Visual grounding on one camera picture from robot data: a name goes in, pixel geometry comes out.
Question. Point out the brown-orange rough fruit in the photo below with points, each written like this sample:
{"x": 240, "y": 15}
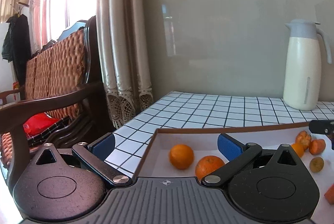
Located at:
{"x": 304, "y": 139}

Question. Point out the smooth small orange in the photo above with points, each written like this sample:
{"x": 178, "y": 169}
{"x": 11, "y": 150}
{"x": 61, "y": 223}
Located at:
{"x": 298, "y": 148}

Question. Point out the small brown-green round fruit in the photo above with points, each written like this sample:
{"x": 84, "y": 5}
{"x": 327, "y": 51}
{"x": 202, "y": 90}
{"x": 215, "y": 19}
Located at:
{"x": 316, "y": 165}

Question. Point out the large rough orange tangerine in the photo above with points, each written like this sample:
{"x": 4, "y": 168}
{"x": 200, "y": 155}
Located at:
{"x": 207, "y": 165}

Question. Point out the brown cardboard tray white inside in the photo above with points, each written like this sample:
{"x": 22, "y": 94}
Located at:
{"x": 169, "y": 195}

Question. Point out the orange carrot chunk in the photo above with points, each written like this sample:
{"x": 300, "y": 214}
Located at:
{"x": 317, "y": 146}

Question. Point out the checkered white tablecloth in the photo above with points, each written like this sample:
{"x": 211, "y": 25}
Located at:
{"x": 188, "y": 110}

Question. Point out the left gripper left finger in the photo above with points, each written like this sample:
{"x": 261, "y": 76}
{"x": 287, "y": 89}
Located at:
{"x": 81, "y": 165}

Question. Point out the red cushion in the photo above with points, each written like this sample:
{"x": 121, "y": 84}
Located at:
{"x": 37, "y": 124}

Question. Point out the beige curtain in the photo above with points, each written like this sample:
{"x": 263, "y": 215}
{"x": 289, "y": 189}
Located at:
{"x": 123, "y": 58}

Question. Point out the black striped cushion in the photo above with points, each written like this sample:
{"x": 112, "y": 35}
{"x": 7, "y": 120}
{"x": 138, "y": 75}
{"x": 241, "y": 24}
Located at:
{"x": 49, "y": 131}

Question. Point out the dark wooden woven-back bench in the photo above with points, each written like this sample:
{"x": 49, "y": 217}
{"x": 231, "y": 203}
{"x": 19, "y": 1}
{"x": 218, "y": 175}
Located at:
{"x": 64, "y": 82}

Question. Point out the cream thermos jug grey lid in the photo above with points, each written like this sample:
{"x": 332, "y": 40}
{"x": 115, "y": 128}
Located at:
{"x": 303, "y": 64}

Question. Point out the black hanging jacket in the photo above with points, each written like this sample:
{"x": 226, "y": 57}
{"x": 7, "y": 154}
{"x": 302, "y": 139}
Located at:
{"x": 16, "y": 45}

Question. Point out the straw hat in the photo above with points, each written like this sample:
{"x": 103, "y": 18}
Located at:
{"x": 24, "y": 3}

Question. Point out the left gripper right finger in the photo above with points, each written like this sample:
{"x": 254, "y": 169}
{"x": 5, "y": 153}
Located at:
{"x": 254, "y": 163}

